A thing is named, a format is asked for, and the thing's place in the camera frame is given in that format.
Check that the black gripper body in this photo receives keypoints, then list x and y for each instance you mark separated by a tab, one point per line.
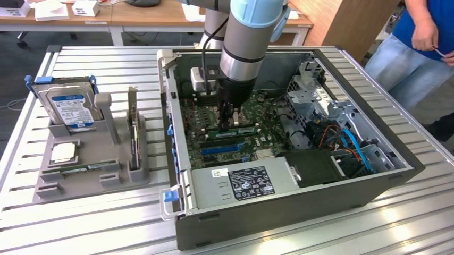
235	91

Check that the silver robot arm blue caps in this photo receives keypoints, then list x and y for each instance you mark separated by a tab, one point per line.
244	40

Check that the green RAM stick white label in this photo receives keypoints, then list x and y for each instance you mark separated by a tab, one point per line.
244	132

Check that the person's right hand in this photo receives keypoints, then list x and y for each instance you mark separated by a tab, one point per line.
424	37

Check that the person's left hand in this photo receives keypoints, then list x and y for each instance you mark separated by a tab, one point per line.
448	59

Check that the CPU socket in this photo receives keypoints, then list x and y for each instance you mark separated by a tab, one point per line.
240	118

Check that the green motherboard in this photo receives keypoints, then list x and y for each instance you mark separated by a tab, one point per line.
197	125

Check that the blue expansion slot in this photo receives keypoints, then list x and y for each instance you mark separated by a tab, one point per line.
221	150

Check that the small silver heatsink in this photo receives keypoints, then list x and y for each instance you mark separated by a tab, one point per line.
264	154

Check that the silver metal drive cage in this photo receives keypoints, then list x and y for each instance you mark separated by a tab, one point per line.
300	98

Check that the graphics card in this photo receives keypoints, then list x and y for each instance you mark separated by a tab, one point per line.
133	127

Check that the silver power supply unit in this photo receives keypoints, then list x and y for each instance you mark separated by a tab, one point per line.
212	191

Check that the black fan shroud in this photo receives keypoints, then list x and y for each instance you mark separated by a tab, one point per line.
311	167

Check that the white paper stack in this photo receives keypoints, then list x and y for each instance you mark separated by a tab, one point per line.
192	14

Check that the blue case latch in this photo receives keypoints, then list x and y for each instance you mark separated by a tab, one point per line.
169	196

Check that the wooden cabinet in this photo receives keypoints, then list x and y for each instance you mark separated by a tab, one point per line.
340	24

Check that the dark grey open PC case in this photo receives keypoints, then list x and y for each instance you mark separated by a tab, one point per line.
283	225

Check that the hard disk blue label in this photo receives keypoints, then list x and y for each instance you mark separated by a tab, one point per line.
71	106

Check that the grey parts rack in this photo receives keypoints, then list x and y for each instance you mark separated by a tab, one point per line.
88	191

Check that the silver CPU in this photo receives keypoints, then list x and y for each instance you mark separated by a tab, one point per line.
63	153

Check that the person in blue shirt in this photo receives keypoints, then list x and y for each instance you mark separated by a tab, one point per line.
407	69

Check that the small white box black label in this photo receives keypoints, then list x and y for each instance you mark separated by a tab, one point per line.
84	8

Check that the blue disk caddy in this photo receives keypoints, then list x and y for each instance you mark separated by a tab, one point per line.
38	81

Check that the white flat box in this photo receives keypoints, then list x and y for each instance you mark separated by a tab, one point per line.
51	12

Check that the black chair base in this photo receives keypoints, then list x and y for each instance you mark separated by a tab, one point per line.
24	38

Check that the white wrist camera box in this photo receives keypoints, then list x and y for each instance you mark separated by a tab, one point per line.
197	79

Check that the wooden desk white frame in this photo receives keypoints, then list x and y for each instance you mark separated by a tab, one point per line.
141	18

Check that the light blue disk bracket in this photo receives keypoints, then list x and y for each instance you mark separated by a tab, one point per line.
376	156

